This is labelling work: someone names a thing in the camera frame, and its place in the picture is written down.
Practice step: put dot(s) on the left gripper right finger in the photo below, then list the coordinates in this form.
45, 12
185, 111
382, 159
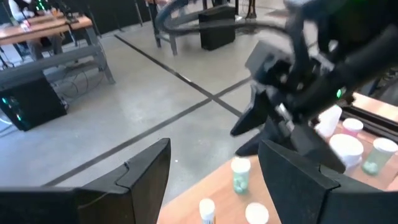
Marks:
326, 205

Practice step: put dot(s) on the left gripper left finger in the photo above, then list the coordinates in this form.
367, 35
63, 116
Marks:
77, 207

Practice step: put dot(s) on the black cabinet box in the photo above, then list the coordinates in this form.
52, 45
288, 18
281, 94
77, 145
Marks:
217, 28

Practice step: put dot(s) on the clear bottle frosted white cap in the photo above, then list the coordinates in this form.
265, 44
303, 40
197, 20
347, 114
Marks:
256, 214

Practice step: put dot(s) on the small white medicine bottle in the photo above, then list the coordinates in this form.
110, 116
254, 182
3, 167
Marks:
207, 208

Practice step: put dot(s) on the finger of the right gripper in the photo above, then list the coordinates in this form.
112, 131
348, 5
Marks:
256, 115
304, 143

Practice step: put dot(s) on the wooden shelf black metal legs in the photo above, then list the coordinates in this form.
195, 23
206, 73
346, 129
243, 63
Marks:
224, 202

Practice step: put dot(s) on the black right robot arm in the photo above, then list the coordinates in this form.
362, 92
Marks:
367, 46

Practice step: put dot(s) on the wooden desk grey legs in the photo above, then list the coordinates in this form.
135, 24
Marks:
40, 28

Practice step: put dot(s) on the black computer tower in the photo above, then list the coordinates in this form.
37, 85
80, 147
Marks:
29, 102

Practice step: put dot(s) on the person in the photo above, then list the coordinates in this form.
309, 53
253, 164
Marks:
18, 7

